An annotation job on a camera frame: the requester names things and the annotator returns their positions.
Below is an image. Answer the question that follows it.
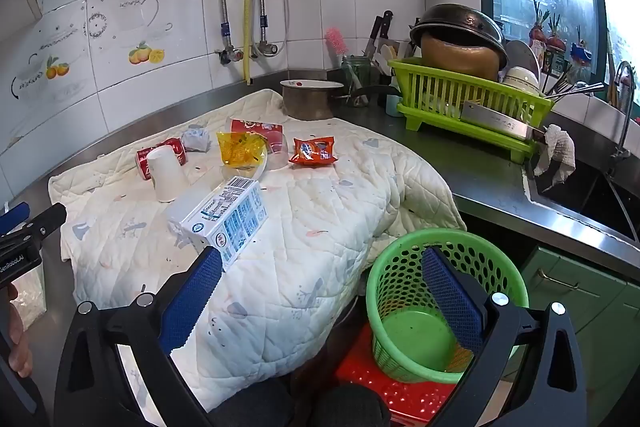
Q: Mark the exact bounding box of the white paper cup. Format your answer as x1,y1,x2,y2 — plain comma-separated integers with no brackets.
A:
150,150,190,202

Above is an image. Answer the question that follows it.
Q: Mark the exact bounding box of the white blue milk carton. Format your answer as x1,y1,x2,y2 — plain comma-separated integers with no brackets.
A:
172,176,268,271

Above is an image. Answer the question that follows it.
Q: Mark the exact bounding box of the yellow plastic wrapper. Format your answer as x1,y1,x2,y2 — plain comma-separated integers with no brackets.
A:
217,132,268,180

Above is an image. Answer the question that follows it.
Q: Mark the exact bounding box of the left hand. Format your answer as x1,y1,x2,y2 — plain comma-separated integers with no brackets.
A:
6,284,32,378

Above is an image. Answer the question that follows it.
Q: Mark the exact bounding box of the green cabinet door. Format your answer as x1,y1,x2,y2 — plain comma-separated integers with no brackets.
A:
522,247,639,421

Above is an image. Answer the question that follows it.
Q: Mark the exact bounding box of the red cola can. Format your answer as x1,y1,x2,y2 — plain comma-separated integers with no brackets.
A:
134,136,186,181

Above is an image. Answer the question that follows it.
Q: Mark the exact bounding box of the green plastic waste basket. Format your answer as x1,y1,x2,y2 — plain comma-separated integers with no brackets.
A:
366,229,529,385

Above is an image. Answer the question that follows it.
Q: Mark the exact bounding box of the crumpled grey tissue pack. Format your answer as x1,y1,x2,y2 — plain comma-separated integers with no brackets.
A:
180,126,210,153

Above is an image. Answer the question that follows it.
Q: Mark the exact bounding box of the white dish rag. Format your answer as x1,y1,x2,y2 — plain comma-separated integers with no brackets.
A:
534,124,576,186

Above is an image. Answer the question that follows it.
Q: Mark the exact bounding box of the white quilted cloth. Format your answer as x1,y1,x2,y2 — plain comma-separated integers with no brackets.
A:
48,89,464,410

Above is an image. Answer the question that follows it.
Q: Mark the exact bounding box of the metal faucet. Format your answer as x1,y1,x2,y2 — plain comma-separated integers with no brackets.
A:
614,61,636,159

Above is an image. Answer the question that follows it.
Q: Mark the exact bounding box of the orange snack packet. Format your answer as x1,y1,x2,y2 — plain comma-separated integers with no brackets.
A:
288,136,337,167

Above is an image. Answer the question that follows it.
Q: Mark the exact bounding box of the cleaver knife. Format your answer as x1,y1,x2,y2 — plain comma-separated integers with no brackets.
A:
460,102,544,143

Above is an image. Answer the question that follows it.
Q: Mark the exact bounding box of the metal pot with lid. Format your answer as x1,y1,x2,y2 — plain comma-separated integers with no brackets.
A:
280,79,344,121

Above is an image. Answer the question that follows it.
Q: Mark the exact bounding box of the white bowl in rack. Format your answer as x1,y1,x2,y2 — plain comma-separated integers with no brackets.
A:
503,66,540,95

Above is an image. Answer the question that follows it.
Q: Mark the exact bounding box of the green dish rack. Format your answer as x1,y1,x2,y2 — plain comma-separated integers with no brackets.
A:
390,57,552,164

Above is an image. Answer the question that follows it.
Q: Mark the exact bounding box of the teal cup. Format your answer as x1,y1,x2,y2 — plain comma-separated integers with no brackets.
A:
385,94,401,118

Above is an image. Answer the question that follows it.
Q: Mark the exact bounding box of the pink bottle brush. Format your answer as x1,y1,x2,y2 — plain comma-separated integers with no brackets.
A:
324,27,349,56

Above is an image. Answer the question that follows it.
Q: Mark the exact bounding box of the green utensil holder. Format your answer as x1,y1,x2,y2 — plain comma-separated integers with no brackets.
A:
341,54,371,90

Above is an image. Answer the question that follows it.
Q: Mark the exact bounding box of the brown clay pot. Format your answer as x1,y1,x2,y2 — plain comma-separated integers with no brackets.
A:
421,34,500,81

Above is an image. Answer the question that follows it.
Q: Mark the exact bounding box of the black wok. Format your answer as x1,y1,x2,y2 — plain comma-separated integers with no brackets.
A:
409,3,506,62

